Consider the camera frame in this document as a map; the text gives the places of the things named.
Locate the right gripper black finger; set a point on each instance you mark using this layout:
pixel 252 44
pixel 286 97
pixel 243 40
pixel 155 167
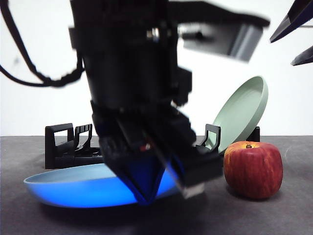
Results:
pixel 293 22
pixel 304 58

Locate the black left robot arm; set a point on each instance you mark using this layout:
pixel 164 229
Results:
pixel 127 61

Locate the black plate rack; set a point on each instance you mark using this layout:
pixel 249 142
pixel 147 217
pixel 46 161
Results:
pixel 61 160

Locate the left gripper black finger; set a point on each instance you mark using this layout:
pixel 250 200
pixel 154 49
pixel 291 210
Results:
pixel 195 169
pixel 139 176

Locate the blue plate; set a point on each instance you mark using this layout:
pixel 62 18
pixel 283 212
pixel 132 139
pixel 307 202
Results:
pixel 73 191

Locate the green plate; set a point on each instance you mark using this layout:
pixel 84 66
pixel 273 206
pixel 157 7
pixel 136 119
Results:
pixel 242 112

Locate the red apple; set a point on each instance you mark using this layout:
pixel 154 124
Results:
pixel 253 171

